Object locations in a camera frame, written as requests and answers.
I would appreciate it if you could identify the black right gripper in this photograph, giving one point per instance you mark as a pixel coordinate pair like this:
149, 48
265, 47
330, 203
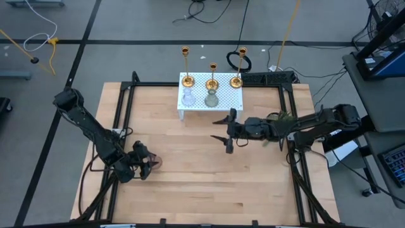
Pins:
250, 128

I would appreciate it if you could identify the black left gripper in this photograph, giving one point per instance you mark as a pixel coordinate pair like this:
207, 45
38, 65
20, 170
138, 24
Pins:
139, 158

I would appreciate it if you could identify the pink glass candle holder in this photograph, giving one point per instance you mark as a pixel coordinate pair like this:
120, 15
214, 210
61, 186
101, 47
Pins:
159, 159

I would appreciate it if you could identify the grey-green glass candle holder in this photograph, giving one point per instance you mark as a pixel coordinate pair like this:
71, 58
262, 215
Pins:
211, 99

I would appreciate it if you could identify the short gold candlestick holder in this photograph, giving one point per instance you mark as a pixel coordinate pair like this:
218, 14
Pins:
212, 84

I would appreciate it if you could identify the clear glass candle holder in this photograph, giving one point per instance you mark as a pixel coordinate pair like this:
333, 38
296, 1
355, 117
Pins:
188, 98

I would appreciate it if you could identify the tall gold candlestick holder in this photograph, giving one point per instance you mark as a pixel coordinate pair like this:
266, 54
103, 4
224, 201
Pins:
188, 81
236, 82

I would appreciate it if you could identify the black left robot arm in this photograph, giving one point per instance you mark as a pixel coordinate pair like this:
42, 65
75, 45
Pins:
95, 133

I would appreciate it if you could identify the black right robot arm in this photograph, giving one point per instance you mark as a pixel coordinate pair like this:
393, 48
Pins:
316, 122

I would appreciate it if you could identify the white perforated shelf rack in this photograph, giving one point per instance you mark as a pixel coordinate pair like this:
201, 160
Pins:
228, 95

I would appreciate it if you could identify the green artificial plant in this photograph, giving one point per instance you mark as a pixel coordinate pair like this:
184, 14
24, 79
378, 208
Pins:
283, 116

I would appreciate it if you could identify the white box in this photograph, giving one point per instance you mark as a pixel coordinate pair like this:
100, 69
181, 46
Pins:
343, 155

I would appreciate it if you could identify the grey side desk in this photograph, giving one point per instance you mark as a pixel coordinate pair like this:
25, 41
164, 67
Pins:
373, 104

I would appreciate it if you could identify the grey floor platform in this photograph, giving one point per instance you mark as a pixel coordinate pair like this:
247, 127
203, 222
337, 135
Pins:
14, 75

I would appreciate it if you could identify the black keyboard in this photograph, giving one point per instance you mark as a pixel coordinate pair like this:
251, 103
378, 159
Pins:
395, 164

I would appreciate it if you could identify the black floor fan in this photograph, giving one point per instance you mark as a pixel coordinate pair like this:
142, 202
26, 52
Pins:
390, 8

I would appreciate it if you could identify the black frame clip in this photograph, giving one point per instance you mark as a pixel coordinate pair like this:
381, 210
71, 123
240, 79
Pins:
163, 221
255, 223

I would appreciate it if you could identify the white frame bracket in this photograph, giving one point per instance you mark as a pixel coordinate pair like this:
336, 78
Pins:
117, 225

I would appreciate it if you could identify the black aluminium table frame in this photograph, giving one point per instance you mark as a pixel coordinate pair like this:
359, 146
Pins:
155, 84

